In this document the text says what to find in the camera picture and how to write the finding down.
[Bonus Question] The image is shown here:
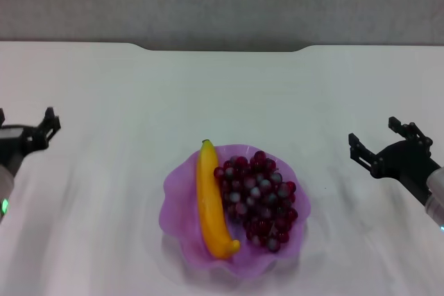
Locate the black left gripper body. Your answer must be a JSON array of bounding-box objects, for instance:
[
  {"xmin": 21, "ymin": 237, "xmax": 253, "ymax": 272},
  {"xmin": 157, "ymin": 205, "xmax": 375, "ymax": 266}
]
[{"xmin": 0, "ymin": 125, "xmax": 48, "ymax": 176}]

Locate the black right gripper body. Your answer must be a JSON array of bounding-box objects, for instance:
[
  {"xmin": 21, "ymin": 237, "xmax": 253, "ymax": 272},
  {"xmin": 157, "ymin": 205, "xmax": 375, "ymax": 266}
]
[{"xmin": 372, "ymin": 139, "xmax": 442, "ymax": 207}]

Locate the dark red grape bunch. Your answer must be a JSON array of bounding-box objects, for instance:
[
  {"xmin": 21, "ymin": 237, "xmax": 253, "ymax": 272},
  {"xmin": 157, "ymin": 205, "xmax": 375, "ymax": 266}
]
[{"xmin": 213, "ymin": 150, "xmax": 299, "ymax": 254}]

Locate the yellow banana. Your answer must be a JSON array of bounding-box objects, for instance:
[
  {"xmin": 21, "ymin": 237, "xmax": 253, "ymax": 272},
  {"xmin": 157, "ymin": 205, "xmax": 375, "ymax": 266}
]
[{"xmin": 196, "ymin": 139, "xmax": 241, "ymax": 260}]

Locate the purple translucent scalloped bowl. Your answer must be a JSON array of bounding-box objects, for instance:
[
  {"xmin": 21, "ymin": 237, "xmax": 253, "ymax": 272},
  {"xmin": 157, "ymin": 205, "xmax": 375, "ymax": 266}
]
[{"xmin": 158, "ymin": 143, "xmax": 311, "ymax": 279}]

